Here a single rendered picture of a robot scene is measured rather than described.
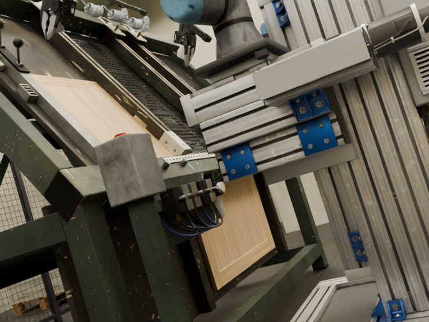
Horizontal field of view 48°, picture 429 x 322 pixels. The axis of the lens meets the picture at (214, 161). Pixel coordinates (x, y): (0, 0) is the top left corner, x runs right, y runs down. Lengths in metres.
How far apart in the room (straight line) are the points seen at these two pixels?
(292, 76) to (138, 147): 0.47
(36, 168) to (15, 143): 0.11
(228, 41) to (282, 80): 0.25
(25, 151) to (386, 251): 1.10
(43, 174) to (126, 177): 0.30
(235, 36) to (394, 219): 0.66
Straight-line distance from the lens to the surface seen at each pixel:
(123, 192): 1.33
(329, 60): 1.11
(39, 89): 1.89
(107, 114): 2.07
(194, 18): 1.27
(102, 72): 2.32
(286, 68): 1.13
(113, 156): 1.33
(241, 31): 1.33
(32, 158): 1.54
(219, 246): 2.53
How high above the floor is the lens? 0.70
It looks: 4 degrees up
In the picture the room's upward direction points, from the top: 17 degrees counter-clockwise
